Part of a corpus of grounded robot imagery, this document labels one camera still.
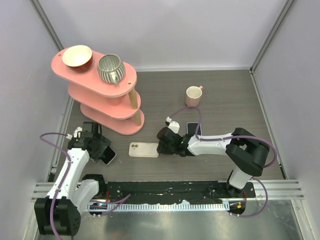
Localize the white-edged black phone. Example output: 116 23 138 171
100 146 117 165

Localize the lilac phone case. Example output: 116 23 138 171
186 121 203 137

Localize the dark blue phone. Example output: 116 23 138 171
187 122 202 137

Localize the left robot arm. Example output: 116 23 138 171
34 121 111 239

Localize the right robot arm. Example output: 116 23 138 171
156 127 270 198

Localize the beige phone case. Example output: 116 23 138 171
128 142 159 158

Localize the pink tiered wooden shelf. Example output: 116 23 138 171
51 50 145 136

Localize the pink ceramic mug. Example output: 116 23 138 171
185 86 203 107

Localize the grey striped mug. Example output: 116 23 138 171
97 54 126 86

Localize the cream bowl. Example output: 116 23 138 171
62 45 93 73

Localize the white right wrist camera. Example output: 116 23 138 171
165 116 180 134

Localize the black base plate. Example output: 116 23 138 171
93 180 256 205

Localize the white slotted cable duct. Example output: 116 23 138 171
87 200 230 215

